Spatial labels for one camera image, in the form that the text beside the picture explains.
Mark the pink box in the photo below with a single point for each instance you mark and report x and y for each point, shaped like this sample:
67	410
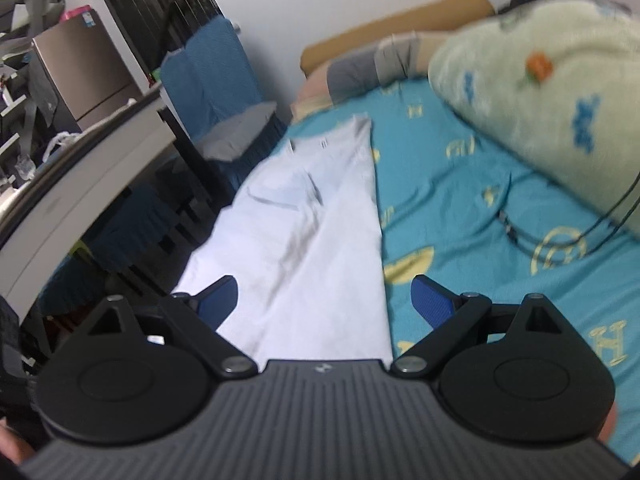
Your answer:
77	15

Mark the white plastic bag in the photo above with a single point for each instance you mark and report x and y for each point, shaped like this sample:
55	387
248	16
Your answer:
60	142

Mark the white table with dark top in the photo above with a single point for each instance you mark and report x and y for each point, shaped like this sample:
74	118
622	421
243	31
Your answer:
75	200

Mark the teal printed bed sheet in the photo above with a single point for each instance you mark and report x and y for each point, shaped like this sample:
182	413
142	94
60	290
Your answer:
450	185

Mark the white shelf rack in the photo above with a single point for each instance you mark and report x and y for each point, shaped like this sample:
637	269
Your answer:
20	60

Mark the green printed fleece blanket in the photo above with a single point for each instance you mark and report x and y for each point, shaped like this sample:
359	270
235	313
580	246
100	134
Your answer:
550	110

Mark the white t-shirt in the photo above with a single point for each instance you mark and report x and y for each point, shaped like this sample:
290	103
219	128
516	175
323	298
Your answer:
300	240

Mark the brown refrigerator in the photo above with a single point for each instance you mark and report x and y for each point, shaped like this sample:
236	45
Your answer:
85	70

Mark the dark metal door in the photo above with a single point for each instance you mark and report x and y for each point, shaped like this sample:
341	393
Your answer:
150	0

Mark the blue covered chair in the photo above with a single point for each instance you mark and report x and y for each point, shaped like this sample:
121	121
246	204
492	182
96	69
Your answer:
210	75
130	230

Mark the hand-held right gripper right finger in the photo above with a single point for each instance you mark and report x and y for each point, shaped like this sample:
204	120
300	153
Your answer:
432	302

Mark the grey hanging cloth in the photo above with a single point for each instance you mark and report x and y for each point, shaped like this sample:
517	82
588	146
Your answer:
42	91

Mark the tan padded headboard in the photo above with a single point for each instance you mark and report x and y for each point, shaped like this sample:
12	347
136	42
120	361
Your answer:
400	20

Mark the plaid pillow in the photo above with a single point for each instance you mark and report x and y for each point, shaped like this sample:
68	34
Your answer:
350	75

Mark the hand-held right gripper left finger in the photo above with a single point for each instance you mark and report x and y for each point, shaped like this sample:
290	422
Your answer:
220	302

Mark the grey seat cushion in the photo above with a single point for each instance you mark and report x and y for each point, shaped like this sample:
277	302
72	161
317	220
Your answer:
235	135

